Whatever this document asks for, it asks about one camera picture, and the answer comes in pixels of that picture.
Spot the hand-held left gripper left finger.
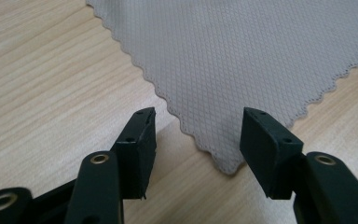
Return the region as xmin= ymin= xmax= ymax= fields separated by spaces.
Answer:
xmin=64 ymin=106 xmax=158 ymax=224

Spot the grey cleaning cloth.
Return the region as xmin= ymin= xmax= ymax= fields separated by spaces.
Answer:
xmin=85 ymin=0 xmax=358 ymax=175

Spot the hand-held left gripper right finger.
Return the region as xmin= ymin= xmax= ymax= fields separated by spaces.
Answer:
xmin=239 ymin=106 xmax=358 ymax=224

